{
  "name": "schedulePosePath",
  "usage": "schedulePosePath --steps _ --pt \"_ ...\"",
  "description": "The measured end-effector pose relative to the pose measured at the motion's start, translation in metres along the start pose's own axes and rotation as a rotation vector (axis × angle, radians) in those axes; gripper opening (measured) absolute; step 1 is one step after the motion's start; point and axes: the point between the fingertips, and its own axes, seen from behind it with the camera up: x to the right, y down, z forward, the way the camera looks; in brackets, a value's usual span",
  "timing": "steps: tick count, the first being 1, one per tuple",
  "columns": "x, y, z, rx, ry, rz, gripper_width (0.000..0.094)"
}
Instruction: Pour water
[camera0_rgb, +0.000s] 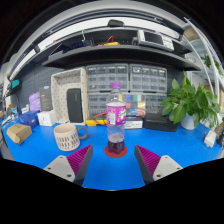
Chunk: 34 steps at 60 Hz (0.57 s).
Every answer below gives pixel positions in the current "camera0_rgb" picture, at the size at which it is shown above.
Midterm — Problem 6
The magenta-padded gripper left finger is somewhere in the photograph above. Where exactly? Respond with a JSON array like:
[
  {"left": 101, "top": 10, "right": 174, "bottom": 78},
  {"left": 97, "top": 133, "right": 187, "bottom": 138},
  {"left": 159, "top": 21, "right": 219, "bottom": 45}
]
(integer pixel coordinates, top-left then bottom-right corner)
[{"left": 43, "top": 144, "right": 94, "bottom": 187}]

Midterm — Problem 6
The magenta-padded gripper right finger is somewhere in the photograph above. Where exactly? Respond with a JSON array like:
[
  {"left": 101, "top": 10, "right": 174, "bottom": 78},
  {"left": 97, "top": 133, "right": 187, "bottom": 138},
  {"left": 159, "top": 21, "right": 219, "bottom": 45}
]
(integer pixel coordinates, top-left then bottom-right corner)
[{"left": 134, "top": 144, "right": 184, "bottom": 186}]

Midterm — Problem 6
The clear bottle with purple label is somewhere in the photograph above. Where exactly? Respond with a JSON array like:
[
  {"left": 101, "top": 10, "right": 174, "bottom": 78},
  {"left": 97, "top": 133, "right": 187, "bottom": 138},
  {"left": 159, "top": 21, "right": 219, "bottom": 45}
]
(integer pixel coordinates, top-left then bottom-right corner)
[{"left": 105, "top": 81, "right": 128, "bottom": 155}]

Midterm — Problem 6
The beige patterned mug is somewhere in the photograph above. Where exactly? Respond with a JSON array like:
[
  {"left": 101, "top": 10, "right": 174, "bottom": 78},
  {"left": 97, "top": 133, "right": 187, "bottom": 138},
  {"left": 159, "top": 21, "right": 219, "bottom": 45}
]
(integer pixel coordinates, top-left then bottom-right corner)
[{"left": 53, "top": 123, "right": 89, "bottom": 152}]

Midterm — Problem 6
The flat black case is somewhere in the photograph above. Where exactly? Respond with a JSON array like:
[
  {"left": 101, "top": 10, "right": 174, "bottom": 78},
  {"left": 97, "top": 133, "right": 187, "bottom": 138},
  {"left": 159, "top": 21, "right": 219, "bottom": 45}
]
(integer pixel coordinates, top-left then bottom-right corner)
[{"left": 142, "top": 112, "right": 174, "bottom": 133}]

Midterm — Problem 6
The flat round red coaster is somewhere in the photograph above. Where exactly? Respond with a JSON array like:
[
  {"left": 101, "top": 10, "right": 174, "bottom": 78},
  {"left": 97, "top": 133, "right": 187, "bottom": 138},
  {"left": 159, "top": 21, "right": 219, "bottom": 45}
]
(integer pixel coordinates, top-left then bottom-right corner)
[{"left": 103, "top": 143, "right": 129, "bottom": 159}]

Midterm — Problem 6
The small white box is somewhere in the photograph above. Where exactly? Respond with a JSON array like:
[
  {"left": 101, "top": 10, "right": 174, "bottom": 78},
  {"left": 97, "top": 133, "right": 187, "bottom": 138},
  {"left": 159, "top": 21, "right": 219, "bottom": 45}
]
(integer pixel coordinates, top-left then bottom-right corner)
[{"left": 36, "top": 109, "right": 57, "bottom": 127}]

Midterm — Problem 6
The yellow multimeter with red leads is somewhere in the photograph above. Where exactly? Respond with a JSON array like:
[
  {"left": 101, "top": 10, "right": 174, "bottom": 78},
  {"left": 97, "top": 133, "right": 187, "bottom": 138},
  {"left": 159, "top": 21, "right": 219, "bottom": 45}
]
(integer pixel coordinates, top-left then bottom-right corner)
[{"left": 85, "top": 112, "right": 108, "bottom": 127}]

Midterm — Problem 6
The black box with white label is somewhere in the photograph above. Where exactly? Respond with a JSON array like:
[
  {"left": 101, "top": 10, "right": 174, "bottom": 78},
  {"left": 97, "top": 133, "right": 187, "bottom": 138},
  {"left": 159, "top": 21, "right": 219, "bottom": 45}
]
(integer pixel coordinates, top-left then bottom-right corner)
[{"left": 123, "top": 115, "right": 144, "bottom": 130}]

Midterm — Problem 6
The white power adapter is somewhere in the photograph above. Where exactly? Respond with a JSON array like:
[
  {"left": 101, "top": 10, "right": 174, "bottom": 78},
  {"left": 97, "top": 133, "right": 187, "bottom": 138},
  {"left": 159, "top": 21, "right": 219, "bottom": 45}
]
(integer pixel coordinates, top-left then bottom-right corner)
[{"left": 203, "top": 129, "right": 218, "bottom": 149}]

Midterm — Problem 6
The brown cardboard box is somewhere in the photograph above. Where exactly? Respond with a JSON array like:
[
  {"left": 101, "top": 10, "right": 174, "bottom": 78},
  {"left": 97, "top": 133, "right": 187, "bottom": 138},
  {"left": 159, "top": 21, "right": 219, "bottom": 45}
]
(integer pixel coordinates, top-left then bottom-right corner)
[{"left": 5, "top": 123, "right": 33, "bottom": 146}]

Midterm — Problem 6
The blue box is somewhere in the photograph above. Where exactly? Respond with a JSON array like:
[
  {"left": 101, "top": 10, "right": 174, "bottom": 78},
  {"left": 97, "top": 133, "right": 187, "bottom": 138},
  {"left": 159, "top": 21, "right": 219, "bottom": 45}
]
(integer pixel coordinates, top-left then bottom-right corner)
[{"left": 18, "top": 110, "right": 40, "bottom": 129}]

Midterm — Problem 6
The black rectangular speaker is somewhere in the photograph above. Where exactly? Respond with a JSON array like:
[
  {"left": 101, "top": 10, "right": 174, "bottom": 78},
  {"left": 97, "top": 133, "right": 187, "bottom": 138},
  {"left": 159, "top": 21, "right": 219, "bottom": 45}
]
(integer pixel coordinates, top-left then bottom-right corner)
[{"left": 65, "top": 87, "right": 84, "bottom": 124}]

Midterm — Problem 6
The clear box with colourful parts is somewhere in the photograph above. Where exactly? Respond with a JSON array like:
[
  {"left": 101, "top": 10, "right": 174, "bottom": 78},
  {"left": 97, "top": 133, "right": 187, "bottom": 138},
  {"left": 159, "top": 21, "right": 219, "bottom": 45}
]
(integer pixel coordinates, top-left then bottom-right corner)
[{"left": 124, "top": 93, "right": 147, "bottom": 118}]

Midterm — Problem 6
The white perforated tray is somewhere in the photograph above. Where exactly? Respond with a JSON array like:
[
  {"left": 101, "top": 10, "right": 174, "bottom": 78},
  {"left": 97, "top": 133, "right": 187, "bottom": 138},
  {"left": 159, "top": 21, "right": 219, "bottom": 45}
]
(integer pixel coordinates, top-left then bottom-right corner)
[{"left": 50, "top": 67, "right": 89, "bottom": 125}]

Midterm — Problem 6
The dark grey upright box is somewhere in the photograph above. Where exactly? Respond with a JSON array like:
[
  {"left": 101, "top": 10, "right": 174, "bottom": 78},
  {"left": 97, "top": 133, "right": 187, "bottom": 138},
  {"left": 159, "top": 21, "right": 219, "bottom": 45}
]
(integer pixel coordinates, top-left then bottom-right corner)
[{"left": 38, "top": 85, "right": 54, "bottom": 112}]

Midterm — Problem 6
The purple bag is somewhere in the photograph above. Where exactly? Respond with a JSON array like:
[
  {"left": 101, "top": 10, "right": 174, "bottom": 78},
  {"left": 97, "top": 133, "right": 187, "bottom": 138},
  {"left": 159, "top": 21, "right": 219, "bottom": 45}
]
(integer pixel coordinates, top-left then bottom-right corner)
[{"left": 28, "top": 92, "right": 42, "bottom": 113}]

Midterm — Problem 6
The green potted plant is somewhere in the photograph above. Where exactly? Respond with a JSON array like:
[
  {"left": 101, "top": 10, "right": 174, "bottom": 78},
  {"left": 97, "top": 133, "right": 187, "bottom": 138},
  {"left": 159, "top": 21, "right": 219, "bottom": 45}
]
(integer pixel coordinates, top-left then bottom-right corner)
[{"left": 160, "top": 71, "right": 222, "bottom": 131}]

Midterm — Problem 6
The white shelf unit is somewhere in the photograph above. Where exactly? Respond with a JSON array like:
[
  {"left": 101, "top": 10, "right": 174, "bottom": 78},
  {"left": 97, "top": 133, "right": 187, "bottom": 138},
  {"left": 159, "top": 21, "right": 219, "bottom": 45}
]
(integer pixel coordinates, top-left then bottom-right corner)
[{"left": 181, "top": 16, "right": 224, "bottom": 114}]

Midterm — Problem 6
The dark grey desk shelf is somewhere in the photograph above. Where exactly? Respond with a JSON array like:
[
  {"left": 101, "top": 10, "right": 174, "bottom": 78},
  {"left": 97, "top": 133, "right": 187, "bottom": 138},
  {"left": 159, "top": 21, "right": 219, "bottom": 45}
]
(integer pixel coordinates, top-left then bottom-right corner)
[{"left": 41, "top": 27, "right": 201, "bottom": 72}]

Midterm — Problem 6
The white oscilloscope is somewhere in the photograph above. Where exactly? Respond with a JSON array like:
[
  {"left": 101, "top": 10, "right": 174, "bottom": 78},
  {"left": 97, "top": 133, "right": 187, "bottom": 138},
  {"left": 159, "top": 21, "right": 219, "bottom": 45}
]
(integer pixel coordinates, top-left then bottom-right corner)
[{"left": 136, "top": 29, "right": 175, "bottom": 52}]

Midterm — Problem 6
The black device on shelf top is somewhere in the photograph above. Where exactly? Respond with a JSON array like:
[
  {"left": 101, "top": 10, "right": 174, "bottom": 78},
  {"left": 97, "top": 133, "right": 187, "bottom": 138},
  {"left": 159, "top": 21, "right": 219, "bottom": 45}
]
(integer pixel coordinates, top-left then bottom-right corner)
[{"left": 107, "top": 19, "right": 125, "bottom": 28}]

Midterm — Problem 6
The yellow tool with red cable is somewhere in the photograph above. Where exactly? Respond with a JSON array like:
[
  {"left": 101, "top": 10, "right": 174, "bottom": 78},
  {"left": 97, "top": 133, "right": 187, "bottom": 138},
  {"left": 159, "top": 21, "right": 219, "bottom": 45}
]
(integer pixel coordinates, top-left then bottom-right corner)
[{"left": 96, "top": 35, "right": 120, "bottom": 47}]

